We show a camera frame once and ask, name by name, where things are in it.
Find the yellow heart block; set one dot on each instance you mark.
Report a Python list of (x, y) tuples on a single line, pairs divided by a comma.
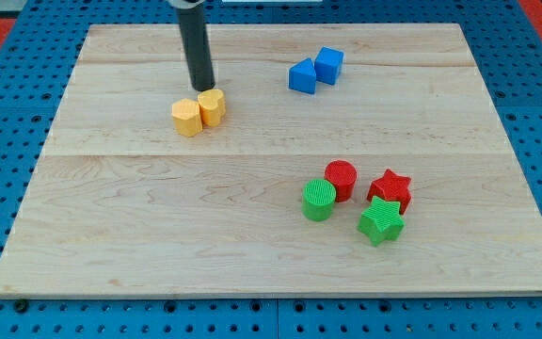
[(212, 106)]

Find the blue triangular prism block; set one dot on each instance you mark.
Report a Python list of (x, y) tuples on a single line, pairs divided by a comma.
[(302, 77)]

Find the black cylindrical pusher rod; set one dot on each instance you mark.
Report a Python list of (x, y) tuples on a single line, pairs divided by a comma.
[(196, 46)]

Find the green star block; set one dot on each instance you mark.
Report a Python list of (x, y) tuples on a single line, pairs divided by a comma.
[(381, 221)]

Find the green cylinder block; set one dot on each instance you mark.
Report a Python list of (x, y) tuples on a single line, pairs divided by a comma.
[(318, 198)]

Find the light wooden board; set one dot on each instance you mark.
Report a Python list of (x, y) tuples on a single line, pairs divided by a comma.
[(120, 206)]

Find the red cylinder block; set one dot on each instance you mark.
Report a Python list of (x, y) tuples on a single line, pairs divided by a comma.
[(343, 176)]

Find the silver rod mount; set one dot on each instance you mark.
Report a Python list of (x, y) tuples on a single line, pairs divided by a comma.
[(185, 3)]

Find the yellow hexagon block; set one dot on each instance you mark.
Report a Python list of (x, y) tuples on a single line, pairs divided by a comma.
[(186, 117)]

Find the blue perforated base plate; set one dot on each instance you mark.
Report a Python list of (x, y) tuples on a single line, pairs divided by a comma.
[(36, 62)]

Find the red star block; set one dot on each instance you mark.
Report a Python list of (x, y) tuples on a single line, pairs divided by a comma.
[(391, 187)]

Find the blue cube block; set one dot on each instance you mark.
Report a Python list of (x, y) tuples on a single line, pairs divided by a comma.
[(328, 65)]

